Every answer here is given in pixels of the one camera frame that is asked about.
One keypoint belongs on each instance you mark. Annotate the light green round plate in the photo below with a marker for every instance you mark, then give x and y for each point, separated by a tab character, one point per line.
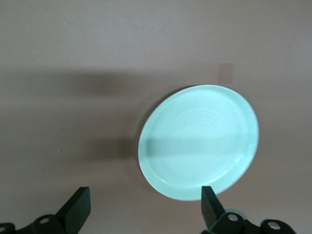
197	143

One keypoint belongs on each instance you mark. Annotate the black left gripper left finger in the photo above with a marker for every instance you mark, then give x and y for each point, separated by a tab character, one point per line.
78	209

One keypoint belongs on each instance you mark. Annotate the small brown tape patch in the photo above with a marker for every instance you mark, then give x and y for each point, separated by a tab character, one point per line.
226	73

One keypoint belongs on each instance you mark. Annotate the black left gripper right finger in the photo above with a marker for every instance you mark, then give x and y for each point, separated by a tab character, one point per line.
212	209

